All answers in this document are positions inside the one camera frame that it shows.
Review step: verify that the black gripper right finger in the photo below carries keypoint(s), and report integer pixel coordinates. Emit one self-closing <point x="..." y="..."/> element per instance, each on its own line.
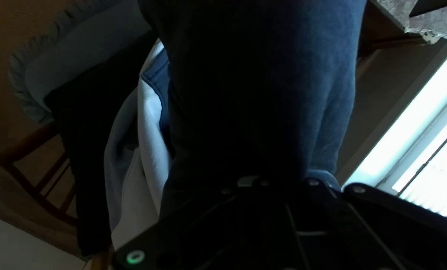
<point x="363" y="228"/>

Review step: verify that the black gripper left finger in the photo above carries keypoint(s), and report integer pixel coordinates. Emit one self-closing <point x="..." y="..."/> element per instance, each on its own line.
<point x="213" y="228"/>

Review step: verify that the dark blue sausage pillow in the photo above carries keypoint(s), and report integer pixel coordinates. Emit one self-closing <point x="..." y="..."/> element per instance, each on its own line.
<point x="258" y="87"/>

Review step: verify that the white window blinds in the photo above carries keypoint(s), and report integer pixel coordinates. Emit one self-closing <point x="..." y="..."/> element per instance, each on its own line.
<point x="397" y="135"/>

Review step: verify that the blue and white jacket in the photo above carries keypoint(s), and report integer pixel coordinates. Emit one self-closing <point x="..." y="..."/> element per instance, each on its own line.
<point x="136" y="159"/>

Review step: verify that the wooden chair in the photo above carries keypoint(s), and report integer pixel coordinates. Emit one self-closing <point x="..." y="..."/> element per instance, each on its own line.
<point x="37" y="192"/>

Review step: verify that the light blue seat cushion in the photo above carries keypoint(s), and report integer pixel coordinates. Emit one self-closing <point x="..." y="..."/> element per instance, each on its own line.
<point x="81" y="36"/>

